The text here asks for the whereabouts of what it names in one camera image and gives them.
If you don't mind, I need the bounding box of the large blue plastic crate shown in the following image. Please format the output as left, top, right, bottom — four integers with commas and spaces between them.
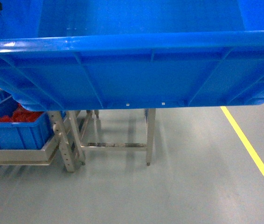
0, 0, 264, 111

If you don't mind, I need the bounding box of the steel table frame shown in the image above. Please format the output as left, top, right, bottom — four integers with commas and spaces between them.
70, 109, 156, 166

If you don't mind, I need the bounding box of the blue bin with red parts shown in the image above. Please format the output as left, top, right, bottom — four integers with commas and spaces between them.
0, 96, 53, 150

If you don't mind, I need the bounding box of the stainless steel shelf rack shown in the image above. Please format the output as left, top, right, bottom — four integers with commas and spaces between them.
0, 111, 81, 173

